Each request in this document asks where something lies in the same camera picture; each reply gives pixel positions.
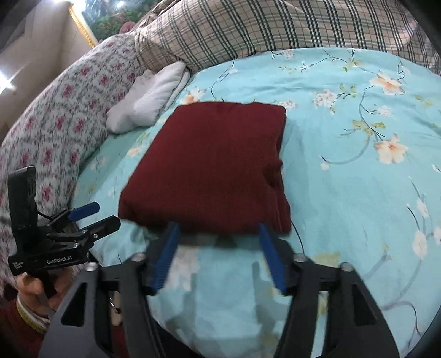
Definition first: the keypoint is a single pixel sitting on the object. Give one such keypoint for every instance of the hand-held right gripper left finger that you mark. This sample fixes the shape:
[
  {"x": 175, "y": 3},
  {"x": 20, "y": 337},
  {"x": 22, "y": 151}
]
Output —
[{"x": 167, "y": 254}]

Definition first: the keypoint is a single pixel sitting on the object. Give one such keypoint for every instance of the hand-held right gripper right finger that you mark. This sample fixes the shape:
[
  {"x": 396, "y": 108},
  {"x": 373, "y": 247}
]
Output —
[{"x": 274, "y": 258}]

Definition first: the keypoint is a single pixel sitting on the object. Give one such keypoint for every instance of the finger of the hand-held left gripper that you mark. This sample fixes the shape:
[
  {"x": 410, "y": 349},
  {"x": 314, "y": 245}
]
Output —
[
  {"x": 103, "y": 225},
  {"x": 82, "y": 210}
]

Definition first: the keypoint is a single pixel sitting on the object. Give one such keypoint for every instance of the dark red sweater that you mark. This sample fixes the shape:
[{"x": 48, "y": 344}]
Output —
[{"x": 210, "y": 165}]

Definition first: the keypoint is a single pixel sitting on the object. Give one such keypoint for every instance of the person's left forearm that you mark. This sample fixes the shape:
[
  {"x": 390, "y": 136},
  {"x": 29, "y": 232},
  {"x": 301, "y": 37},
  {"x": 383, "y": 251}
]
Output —
[{"x": 17, "y": 327}]

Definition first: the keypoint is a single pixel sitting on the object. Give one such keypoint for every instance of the person's left hand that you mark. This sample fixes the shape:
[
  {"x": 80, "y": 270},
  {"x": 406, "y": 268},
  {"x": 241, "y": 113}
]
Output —
[{"x": 29, "y": 285}]

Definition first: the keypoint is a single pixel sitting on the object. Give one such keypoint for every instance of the pink floral quilt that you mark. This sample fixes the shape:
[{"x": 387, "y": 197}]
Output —
[{"x": 62, "y": 113}]

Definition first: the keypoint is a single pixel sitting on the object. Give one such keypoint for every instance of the white cloth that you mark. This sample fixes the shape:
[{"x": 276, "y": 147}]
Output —
[{"x": 151, "y": 94}]

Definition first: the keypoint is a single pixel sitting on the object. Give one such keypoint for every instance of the gold framed picture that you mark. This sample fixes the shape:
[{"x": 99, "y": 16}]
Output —
[{"x": 113, "y": 17}]

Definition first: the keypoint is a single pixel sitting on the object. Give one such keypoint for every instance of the beige plaid pillow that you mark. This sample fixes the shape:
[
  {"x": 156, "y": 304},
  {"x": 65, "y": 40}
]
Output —
[{"x": 275, "y": 27}]

